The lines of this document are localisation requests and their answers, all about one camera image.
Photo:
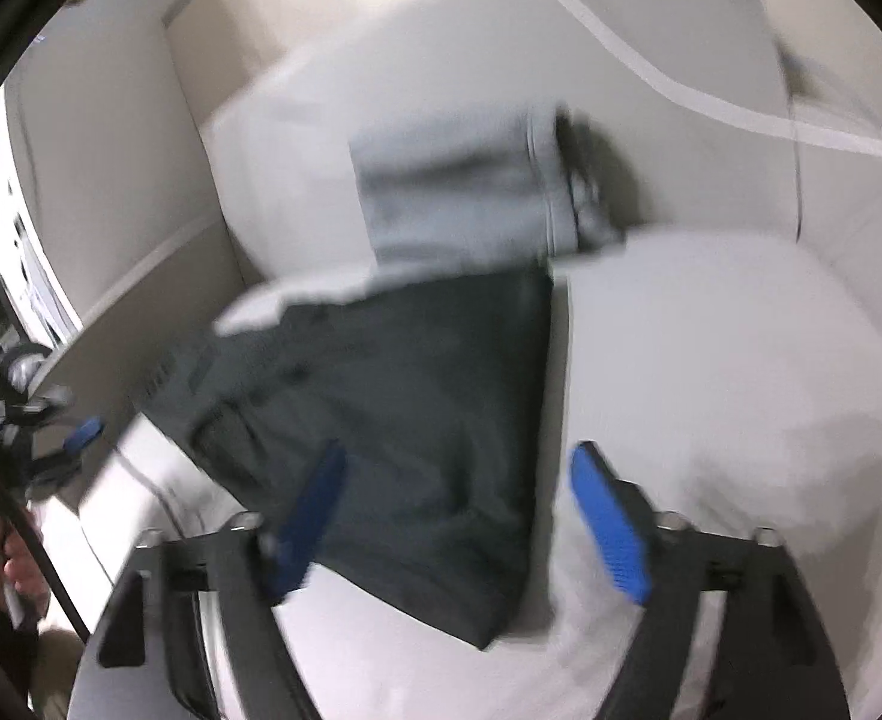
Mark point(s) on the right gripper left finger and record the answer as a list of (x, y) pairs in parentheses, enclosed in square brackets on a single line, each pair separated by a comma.
[(147, 657)]

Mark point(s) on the black pants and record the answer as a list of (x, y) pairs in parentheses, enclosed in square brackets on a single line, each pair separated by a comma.
[(434, 388)]

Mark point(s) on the folded grey sweatpants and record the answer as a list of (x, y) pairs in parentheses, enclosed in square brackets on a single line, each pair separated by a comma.
[(485, 188)]

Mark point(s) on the person's left hand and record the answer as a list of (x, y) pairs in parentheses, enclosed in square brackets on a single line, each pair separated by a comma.
[(19, 570)]

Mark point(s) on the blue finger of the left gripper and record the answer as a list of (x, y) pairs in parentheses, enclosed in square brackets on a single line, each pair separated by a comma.
[(82, 436)]

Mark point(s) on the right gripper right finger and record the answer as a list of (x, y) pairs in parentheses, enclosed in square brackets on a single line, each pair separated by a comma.
[(729, 618)]

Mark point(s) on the grey sofa back cushion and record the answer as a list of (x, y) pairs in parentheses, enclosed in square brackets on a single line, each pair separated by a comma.
[(279, 149)]

